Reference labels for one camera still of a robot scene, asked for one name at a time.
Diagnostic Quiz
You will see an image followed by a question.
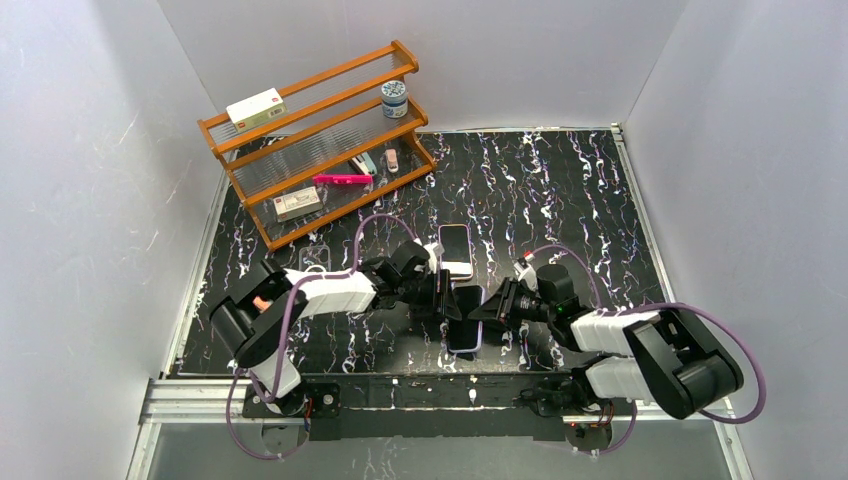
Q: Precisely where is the black lavender-cased smartphone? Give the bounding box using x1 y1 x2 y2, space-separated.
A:
450 284 484 351

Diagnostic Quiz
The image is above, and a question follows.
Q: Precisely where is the dark purple-edged smartphone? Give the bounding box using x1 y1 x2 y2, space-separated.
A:
438 224 472 264

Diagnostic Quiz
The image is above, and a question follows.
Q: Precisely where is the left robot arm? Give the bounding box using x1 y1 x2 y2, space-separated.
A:
207 241 462 403

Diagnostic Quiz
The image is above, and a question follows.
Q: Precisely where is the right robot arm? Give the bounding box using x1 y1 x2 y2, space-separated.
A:
467 260 744 419

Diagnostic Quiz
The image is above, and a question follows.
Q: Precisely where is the small pink eraser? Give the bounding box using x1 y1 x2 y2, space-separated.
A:
384 149 399 173

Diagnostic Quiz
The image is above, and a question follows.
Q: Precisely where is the teal white stapler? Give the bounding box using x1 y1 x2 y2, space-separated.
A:
349 152 377 176

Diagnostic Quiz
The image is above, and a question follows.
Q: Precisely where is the grey box red label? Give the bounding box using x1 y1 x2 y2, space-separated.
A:
273 186 323 222

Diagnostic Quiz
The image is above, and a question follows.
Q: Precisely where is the pink flat tool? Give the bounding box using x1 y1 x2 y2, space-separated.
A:
312 174 373 185

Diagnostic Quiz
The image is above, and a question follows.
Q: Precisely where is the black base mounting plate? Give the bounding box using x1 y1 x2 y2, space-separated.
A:
238 372 619 441

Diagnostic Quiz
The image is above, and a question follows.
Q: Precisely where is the orange wooden shelf rack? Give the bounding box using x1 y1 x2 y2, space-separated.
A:
198 40 436 251

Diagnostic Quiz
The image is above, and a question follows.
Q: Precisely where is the blue white round jar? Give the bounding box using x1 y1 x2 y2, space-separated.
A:
380 80 408 119

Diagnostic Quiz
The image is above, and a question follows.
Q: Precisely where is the white box red label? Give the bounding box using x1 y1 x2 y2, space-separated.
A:
226 88 288 133

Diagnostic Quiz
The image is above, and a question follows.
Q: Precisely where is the aluminium front rail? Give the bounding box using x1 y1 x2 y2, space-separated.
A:
137 377 737 425

